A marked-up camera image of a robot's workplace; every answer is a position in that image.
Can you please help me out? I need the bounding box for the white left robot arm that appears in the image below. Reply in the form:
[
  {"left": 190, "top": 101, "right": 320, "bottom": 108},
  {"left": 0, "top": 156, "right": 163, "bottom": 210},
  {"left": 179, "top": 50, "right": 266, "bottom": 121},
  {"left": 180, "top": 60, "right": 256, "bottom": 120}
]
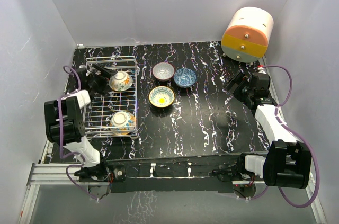
[{"left": 44, "top": 66, "right": 114, "bottom": 182}]

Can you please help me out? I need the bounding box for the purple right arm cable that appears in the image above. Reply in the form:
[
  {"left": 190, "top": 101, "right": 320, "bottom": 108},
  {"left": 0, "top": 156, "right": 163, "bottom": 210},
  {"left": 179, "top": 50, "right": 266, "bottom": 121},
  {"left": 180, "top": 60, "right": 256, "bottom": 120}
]
[{"left": 233, "top": 65, "right": 320, "bottom": 208}]

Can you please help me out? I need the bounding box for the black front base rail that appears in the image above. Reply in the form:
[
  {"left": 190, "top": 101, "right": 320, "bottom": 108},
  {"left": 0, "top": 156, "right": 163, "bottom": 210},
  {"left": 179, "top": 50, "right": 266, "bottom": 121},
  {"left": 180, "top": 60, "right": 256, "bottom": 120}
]
[{"left": 78, "top": 154, "right": 271, "bottom": 194}]

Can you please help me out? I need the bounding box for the orange flower leaf bowl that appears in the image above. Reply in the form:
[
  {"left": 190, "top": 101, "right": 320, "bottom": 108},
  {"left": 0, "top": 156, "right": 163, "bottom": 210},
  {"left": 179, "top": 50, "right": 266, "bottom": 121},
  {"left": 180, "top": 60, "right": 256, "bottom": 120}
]
[{"left": 109, "top": 71, "right": 133, "bottom": 92}]

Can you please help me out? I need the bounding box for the orange blue swirl bowl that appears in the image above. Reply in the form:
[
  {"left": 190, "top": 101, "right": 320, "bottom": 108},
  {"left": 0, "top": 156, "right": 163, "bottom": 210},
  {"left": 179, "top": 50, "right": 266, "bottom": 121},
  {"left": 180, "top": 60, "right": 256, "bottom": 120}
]
[{"left": 110, "top": 111, "right": 136, "bottom": 136}]

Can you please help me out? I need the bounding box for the grey bowl red rim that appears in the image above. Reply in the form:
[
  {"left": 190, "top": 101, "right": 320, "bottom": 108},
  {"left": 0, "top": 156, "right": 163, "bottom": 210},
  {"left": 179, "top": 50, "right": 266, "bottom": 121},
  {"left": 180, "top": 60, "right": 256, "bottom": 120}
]
[{"left": 152, "top": 62, "right": 175, "bottom": 82}]

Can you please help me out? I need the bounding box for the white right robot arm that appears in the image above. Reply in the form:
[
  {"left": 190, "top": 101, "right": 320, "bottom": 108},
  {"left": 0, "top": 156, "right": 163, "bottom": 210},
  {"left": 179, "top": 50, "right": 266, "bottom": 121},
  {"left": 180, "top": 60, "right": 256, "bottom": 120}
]
[{"left": 226, "top": 71, "right": 312, "bottom": 189}]

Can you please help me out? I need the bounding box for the aluminium frame rail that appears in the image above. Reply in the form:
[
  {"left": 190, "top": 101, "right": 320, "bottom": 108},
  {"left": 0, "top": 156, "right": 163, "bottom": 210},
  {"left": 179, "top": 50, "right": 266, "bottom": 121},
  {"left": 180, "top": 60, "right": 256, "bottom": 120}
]
[{"left": 17, "top": 147, "right": 91, "bottom": 224}]

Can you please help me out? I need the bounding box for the yellow sun pattern bowl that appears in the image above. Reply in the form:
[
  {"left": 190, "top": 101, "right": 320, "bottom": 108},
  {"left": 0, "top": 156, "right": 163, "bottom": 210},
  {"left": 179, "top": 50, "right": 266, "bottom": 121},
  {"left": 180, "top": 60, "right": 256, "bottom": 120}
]
[{"left": 148, "top": 86, "right": 175, "bottom": 108}]

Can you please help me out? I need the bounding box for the blue patterned bowl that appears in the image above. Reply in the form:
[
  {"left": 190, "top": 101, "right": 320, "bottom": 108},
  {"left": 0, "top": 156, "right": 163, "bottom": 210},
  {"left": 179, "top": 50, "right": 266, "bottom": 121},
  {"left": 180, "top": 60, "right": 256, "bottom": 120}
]
[{"left": 173, "top": 68, "right": 197, "bottom": 88}]

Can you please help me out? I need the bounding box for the white wire dish rack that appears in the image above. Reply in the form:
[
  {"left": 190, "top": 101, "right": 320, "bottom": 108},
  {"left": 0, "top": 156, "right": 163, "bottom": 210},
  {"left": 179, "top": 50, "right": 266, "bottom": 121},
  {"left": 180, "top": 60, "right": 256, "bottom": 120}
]
[{"left": 83, "top": 56, "right": 138, "bottom": 138}]

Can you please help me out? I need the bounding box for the cylindrical drawer cabinet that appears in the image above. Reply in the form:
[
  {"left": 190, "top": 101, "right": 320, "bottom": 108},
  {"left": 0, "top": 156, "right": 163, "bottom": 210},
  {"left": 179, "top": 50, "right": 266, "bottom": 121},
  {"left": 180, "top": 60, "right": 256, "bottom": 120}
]
[{"left": 221, "top": 7, "right": 274, "bottom": 63}]

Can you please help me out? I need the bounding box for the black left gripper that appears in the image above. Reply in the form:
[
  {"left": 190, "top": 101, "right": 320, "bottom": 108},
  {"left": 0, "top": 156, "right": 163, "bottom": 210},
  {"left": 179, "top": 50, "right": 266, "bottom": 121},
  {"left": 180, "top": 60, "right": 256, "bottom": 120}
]
[{"left": 88, "top": 65, "right": 118, "bottom": 96}]

